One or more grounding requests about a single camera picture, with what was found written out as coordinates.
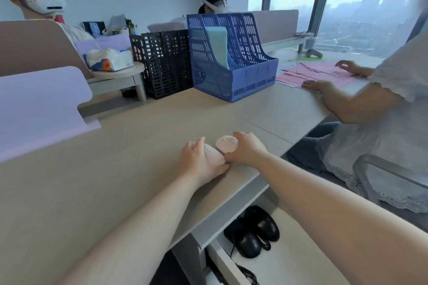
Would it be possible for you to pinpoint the person's right hand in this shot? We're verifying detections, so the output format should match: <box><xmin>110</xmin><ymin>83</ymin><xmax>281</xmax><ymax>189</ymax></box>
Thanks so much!
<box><xmin>224</xmin><ymin>132</ymin><xmax>269</xmax><ymax>166</ymax></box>

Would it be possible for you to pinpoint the person's left hand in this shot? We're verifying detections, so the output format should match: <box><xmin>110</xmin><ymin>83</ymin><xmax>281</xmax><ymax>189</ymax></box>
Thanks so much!
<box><xmin>181</xmin><ymin>137</ymin><xmax>231</xmax><ymax>186</ymax></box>

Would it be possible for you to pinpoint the pink computer mouse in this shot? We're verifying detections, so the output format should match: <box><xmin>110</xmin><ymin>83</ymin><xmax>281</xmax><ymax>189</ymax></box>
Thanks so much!
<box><xmin>203</xmin><ymin>143</ymin><xmax>227</xmax><ymax>166</ymax></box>

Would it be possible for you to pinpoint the pink round mouse cover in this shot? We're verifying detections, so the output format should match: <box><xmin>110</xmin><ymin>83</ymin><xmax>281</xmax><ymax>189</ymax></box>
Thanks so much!
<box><xmin>216</xmin><ymin>135</ymin><xmax>239</xmax><ymax>153</ymax></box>

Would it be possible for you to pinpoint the person's right forearm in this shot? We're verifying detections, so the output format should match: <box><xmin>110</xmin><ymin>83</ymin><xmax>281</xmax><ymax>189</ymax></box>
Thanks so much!
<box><xmin>259</xmin><ymin>151</ymin><xmax>428</xmax><ymax>285</ymax></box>

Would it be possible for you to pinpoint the person's left forearm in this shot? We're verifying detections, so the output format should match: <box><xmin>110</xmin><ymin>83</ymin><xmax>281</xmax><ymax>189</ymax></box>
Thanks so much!
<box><xmin>55</xmin><ymin>169</ymin><xmax>203</xmax><ymax>285</ymax></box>

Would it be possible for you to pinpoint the blue plastic file holder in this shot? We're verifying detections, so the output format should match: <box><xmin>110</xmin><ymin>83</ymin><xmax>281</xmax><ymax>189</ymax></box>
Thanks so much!
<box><xmin>187</xmin><ymin>12</ymin><xmax>279</xmax><ymax>102</ymax></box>

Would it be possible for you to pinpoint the white drawer cabinet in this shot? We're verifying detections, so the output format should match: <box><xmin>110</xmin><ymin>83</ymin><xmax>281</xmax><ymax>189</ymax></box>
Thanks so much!
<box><xmin>171</xmin><ymin>233</ymin><xmax>261</xmax><ymax>285</ymax></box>

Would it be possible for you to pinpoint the light blue folder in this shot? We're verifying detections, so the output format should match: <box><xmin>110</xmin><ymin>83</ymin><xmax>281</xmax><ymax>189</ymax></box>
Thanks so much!
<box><xmin>205</xmin><ymin>26</ymin><xmax>229</xmax><ymax>70</ymax></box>

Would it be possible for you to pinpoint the black plastic file holder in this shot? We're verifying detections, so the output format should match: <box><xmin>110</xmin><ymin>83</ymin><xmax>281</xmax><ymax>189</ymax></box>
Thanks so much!
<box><xmin>129</xmin><ymin>30</ymin><xmax>194</xmax><ymax>100</ymax></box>

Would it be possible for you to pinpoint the spread of pink paper sheets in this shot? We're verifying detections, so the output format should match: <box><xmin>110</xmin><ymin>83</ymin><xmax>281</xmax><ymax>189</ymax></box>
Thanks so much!
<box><xmin>275</xmin><ymin>60</ymin><xmax>360</xmax><ymax>90</ymax></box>

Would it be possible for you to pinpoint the grey chair armrest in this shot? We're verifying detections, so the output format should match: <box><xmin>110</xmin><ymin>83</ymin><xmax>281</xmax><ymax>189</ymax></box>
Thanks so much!
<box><xmin>352</xmin><ymin>154</ymin><xmax>428</xmax><ymax>202</ymax></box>

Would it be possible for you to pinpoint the white tissue pack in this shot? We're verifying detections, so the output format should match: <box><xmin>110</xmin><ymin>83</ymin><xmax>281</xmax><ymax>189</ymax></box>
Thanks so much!
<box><xmin>83</xmin><ymin>48</ymin><xmax>135</xmax><ymax>72</ymax></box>

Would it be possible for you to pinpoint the purple box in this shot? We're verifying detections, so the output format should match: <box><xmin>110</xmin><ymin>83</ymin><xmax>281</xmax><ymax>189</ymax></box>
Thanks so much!
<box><xmin>75</xmin><ymin>34</ymin><xmax>133</xmax><ymax>61</ymax></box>

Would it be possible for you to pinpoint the purple desk divider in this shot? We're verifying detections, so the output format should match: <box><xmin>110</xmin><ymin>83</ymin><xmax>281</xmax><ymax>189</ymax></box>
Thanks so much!
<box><xmin>0</xmin><ymin>66</ymin><xmax>102</xmax><ymax>164</ymax></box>

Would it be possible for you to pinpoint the black cable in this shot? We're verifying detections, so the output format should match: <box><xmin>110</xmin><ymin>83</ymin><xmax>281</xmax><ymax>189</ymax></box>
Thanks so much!
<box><xmin>229</xmin><ymin>244</ymin><xmax>261</xmax><ymax>285</ymax></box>

